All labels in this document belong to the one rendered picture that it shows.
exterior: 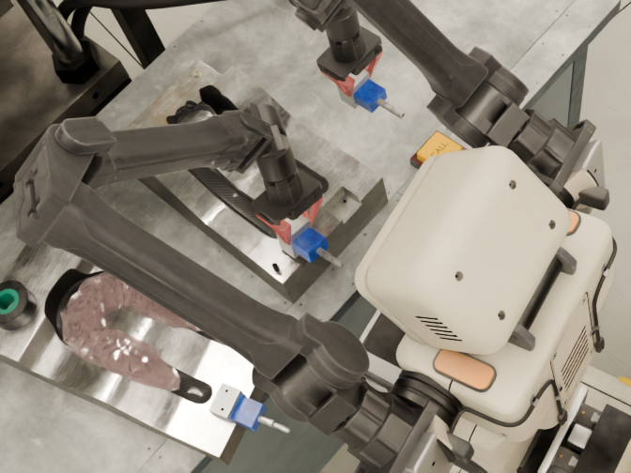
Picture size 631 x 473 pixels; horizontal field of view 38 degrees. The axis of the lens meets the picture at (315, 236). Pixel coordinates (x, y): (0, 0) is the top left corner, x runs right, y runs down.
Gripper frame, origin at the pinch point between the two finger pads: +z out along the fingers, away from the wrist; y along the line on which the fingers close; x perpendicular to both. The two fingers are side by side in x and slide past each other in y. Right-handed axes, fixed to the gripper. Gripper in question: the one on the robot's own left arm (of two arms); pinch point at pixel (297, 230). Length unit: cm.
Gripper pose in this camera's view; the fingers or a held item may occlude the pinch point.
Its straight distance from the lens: 152.4
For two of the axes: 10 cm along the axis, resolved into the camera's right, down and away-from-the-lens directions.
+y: -7.1, 6.1, -3.6
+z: 1.9, 6.5, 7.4
